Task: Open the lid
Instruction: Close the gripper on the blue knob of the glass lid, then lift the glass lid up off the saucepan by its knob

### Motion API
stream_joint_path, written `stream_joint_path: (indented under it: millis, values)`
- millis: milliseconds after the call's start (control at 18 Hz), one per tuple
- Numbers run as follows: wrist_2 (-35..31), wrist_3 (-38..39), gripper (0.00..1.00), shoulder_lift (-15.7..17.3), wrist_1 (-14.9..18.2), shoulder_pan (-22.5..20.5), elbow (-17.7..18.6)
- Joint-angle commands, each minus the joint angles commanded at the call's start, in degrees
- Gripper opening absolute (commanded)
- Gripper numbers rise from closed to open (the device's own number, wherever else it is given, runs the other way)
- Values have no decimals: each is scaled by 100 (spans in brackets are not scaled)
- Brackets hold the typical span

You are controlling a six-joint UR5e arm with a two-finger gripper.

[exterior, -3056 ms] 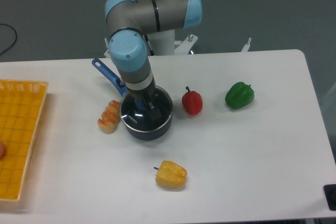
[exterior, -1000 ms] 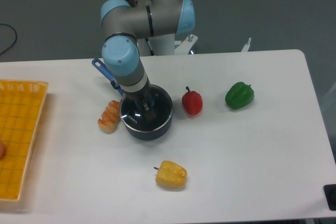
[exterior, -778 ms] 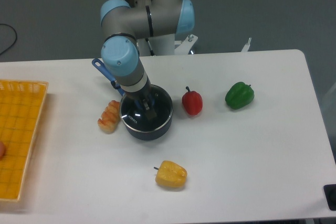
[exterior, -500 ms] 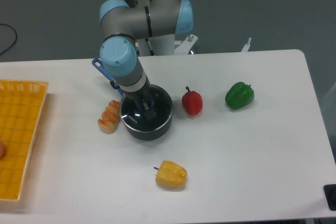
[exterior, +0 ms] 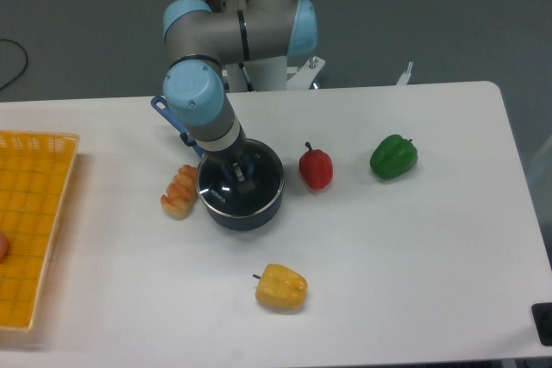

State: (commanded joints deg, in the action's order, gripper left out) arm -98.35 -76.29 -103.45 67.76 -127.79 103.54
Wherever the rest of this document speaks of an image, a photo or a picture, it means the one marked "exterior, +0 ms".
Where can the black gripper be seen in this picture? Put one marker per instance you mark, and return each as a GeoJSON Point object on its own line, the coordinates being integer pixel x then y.
{"type": "Point", "coordinates": [225, 157]}

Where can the glass lid blue knob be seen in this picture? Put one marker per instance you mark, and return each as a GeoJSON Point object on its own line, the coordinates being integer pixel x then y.
{"type": "Point", "coordinates": [223, 198]}

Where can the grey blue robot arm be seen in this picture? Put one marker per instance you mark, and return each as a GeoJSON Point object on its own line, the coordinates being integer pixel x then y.
{"type": "Point", "coordinates": [200, 42]}

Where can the orange toy shrimp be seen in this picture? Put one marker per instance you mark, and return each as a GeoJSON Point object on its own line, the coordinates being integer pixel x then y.
{"type": "Point", "coordinates": [181, 193]}

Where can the red toy bell pepper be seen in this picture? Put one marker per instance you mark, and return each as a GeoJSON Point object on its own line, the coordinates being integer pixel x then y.
{"type": "Point", "coordinates": [316, 168]}

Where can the dark blue saucepan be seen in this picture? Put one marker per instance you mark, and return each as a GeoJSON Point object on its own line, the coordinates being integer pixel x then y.
{"type": "Point", "coordinates": [242, 224]}

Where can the yellow toy bell pepper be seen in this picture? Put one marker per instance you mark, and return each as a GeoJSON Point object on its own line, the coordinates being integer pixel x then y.
{"type": "Point", "coordinates": [280, 287]}

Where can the green toy bell pepper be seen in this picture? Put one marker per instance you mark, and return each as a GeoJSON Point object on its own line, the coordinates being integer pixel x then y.
{"type": "Point", "coordinates": [394, 156]}

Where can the yellow woven basket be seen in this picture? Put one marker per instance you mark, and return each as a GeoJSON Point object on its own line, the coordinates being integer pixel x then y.
{"type": "Point", "coordinates": [35, 172]}

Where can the black device table edge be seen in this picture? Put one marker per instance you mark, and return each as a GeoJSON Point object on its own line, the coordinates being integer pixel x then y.
{"type": "Point", "coordinates": [542, 315]}

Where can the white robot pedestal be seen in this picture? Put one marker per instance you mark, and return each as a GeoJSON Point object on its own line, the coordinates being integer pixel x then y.
{"type": "Point", "coordinates": [272, 74]}

